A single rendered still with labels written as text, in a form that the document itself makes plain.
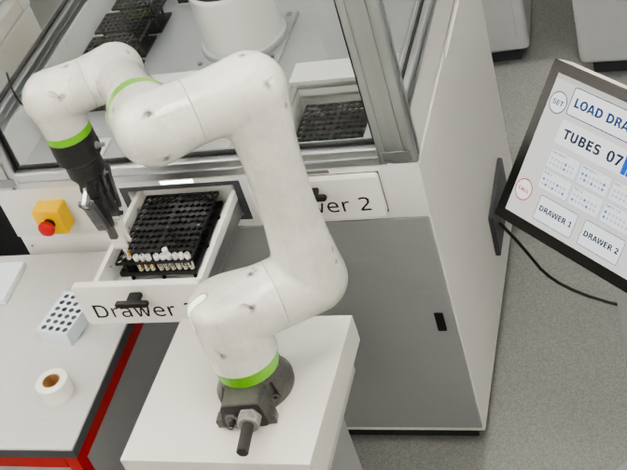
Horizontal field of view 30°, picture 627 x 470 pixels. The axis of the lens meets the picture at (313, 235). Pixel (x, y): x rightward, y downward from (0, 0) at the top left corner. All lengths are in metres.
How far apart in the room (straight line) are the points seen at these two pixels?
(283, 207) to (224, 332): 0.25
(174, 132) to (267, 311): 0.40
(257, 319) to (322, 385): 0.21
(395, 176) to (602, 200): 0.54
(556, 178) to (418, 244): 0.53
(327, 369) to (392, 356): 0.67
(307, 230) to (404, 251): 0.63
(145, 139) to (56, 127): 0.47
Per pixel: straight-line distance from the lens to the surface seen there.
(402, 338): 2.80
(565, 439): 3.07
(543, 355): 3.26
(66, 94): 2.23
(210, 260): 2.44
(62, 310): 2.65
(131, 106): 1.83
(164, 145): 1.82
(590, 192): 2.09
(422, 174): 2.45
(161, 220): 2.58
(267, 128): 1.86
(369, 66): 2.29
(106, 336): 2.58
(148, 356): 2.71
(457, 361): 2.84
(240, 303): 2.03
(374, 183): 2.45
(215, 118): 1.83
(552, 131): 2.16
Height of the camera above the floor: 2.41
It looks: 39 degrees down
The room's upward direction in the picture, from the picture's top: 19 degrees counter-clockwise
